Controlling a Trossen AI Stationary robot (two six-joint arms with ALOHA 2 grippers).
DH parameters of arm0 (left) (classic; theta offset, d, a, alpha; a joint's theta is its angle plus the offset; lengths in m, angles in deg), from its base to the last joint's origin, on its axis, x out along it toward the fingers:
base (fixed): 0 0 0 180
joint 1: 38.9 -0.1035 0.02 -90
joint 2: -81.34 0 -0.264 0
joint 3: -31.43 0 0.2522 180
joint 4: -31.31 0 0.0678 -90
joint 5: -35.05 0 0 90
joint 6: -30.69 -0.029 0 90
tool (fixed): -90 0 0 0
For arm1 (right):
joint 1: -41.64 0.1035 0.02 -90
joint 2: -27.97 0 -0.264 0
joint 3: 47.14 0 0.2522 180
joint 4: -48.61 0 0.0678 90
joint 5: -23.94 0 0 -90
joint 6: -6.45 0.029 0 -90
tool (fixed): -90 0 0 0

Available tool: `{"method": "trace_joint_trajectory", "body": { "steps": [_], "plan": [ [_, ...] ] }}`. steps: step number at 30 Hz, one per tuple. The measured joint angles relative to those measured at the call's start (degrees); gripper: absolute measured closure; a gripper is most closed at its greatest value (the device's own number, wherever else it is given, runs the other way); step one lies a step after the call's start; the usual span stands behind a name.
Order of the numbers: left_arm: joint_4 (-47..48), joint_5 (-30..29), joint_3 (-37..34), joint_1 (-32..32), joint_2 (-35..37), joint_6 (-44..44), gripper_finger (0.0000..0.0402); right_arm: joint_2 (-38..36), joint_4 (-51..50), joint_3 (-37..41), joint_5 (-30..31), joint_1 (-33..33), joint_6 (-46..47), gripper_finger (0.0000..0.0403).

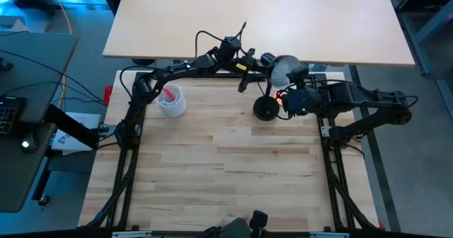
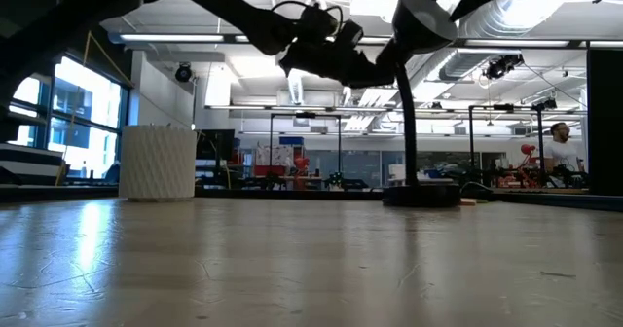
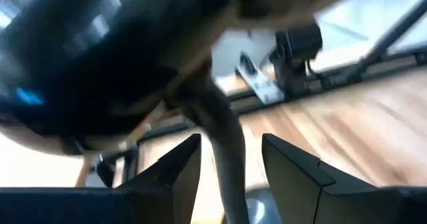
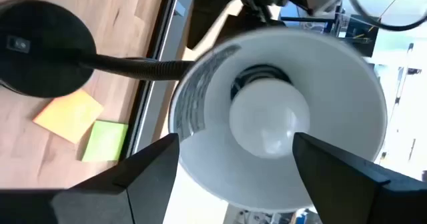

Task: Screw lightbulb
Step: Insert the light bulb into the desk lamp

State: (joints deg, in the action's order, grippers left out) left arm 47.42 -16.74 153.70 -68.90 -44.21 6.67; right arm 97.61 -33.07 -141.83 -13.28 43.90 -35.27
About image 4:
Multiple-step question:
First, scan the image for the white lightbulb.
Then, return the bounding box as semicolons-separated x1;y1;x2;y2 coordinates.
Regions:
228;76;312;160

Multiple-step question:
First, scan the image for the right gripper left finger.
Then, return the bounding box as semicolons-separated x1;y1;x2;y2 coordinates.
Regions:
0;132;180;224

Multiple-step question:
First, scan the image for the black desk lamp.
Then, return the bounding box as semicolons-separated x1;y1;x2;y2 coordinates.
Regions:
0;0;388;214

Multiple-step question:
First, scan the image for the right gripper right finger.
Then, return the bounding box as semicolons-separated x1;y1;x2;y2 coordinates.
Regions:
292;131;427;224

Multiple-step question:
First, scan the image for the green sticky note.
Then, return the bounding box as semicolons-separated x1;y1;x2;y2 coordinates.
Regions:
81;119;129;163

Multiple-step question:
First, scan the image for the orange sticky note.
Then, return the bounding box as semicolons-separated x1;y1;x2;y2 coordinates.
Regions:
32;88;105;145

